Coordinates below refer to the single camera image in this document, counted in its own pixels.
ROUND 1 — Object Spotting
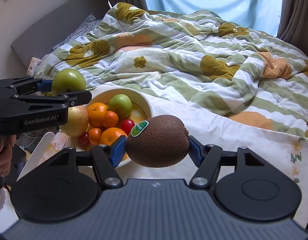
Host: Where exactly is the brown kiwi with sticker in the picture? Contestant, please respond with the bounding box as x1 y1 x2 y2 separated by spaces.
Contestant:
125 115 190 168

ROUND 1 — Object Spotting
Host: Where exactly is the white floral tablecloth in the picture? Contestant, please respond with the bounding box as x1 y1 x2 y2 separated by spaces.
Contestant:
39 92 308 228

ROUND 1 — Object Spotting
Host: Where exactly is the green apple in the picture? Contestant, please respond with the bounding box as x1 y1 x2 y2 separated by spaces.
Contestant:
51 69 86 96
108 94 133 119

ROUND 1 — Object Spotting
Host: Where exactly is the grey patterned pillow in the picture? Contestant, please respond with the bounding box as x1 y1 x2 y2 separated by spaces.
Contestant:
52 14 101 51

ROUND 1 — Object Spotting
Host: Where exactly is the green apple in bowl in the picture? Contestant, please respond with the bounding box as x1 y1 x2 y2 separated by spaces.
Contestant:
108 94 133 119

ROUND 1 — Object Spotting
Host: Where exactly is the person left hand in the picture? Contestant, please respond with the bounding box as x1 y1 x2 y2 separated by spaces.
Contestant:
0 135 16 177

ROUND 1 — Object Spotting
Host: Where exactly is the white chair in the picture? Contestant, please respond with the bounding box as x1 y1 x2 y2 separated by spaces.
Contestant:
16 132 55 181

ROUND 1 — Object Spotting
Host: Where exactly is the grey bed headboard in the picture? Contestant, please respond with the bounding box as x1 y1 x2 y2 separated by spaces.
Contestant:
10 0 110 67

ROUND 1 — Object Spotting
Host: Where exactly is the brown right curtain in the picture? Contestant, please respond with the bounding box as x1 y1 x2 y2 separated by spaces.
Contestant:
277 0 308 57

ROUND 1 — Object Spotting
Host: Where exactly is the large orange in bowl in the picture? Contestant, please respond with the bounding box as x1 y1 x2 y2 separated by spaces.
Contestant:
99 127 127 146

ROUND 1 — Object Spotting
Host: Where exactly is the green striped floral blanket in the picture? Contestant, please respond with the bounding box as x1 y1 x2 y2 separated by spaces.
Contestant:
34 3 308 138

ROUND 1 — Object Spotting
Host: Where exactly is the cream duck pattern bowl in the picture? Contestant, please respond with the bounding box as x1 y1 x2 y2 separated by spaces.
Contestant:
57 87 154 169

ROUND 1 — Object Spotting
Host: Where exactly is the small orange mandarin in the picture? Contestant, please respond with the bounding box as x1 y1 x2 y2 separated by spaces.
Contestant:
88 128 102 145

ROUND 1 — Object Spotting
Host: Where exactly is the small mandarin in bowl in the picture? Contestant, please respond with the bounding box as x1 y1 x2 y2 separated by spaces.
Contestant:
102 111 119 128

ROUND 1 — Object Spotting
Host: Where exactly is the yellow brown pear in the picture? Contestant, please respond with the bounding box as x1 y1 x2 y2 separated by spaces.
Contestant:
59 106 89 137

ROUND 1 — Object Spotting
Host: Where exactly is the red cherry tomato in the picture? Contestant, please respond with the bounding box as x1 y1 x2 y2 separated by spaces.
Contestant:
120 119 135 135
78 132 89 146

